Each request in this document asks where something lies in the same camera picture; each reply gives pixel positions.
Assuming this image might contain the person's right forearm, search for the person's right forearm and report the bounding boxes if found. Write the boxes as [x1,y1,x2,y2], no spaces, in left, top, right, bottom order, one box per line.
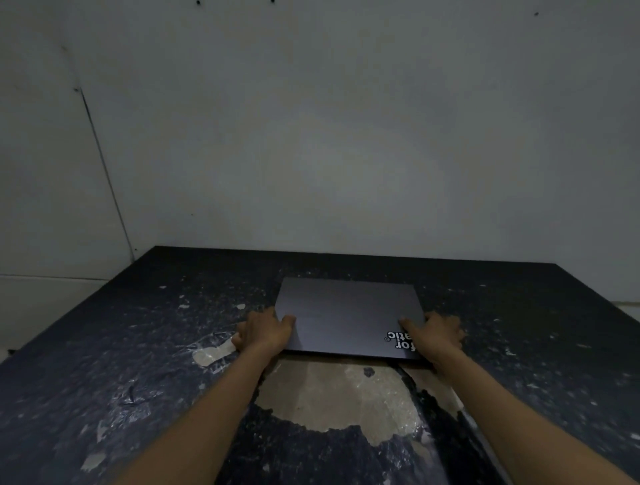
[427,347,640,485]

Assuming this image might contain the person's left hand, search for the person's left hand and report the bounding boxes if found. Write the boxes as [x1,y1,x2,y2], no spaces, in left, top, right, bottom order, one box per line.
[231,306,297,356]

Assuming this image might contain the person's left forearm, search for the person's left forearm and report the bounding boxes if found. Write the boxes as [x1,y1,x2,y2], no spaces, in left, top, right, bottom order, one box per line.
[109,345,284,485]

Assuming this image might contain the dark grey laptop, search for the dark grey laptop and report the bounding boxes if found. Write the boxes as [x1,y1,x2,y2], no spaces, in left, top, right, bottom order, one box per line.
[274,277,435,370]

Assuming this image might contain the person's right hand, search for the person's right hand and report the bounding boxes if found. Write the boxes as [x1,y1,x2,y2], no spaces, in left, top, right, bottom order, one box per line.
[398,312,467,369]

